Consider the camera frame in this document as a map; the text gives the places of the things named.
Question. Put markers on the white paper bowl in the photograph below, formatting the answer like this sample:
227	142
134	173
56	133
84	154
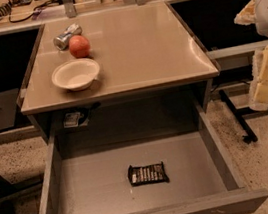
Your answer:
76	74

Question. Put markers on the metal post left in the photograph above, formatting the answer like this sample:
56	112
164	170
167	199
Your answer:
69	8

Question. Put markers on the silver soda can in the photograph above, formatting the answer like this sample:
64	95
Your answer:
61	41

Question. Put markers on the black chair base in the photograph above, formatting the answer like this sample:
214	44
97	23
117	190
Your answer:
8	189

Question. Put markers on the black rxbar chocolate wrapper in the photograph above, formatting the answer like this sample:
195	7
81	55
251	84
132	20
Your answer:
146	175

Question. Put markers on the red apple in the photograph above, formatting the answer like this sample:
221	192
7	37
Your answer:
79	46

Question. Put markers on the grey counter cabinet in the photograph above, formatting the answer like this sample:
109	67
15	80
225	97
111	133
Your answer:
139	48

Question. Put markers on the black table leg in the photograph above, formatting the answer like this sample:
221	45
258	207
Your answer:
249	136

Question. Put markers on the grey open drawer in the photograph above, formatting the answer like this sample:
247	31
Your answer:
165	160

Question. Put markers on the white label tag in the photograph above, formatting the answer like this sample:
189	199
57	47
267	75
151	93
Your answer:
71	119

